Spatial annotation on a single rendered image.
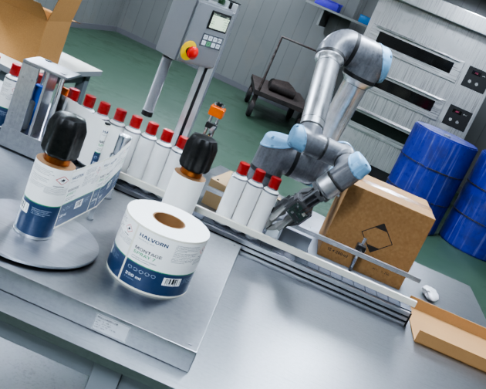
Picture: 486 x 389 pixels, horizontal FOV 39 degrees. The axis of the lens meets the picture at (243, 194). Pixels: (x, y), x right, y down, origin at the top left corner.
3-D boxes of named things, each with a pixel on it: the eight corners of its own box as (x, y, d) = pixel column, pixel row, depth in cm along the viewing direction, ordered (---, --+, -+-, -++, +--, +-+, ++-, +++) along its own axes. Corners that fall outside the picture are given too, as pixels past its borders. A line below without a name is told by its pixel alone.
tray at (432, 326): (413, 341, 202) (420, 329, 201) (405, 305, 227) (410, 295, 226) (509, 383, 202) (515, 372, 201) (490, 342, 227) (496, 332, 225)
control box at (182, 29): (154, 49, 208) (177, -12, 203) (193, 59, 222) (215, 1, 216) (175, 61, 203) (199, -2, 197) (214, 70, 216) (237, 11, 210)
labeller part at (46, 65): (22, 61, 194) (23, 58, 194) (38, 59, 205) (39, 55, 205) (66, 80, 194) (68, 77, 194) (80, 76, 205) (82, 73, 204)
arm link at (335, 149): (326, 130, 215) (332, 144, 205) (358, 145, 217) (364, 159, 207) (314, 152, 218) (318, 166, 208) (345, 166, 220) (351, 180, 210)
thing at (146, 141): (121, 181, 214) (143, 120, 208) (126, 177, 219) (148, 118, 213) (136, 188, 213) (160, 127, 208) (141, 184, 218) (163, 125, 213)
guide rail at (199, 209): (88, 164, 211) (90, 158, 211) (89, 164, 212) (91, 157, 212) (414, 307, 209) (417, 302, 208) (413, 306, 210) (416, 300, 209)
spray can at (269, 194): (242, 236, 211) (268, 176, 206) (244, 231, 216) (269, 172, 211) (258, 242, 212) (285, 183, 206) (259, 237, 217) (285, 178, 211)
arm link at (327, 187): (326, 169, 208) (342, 190, 209) (314, 177, 210) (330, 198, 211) (326, 174, 201) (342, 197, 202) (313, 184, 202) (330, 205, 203)
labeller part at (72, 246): (-70, 228, 144) (-68, 223, 143) (1, 191, 173) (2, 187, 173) (68, 289, 143) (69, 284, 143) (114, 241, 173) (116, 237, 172)
